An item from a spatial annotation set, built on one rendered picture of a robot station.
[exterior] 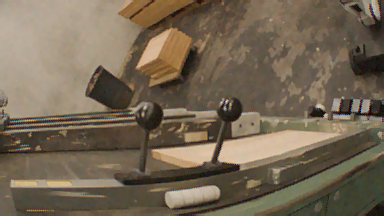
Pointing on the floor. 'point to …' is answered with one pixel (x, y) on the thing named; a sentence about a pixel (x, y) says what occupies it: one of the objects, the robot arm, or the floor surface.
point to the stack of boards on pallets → (156, 10)
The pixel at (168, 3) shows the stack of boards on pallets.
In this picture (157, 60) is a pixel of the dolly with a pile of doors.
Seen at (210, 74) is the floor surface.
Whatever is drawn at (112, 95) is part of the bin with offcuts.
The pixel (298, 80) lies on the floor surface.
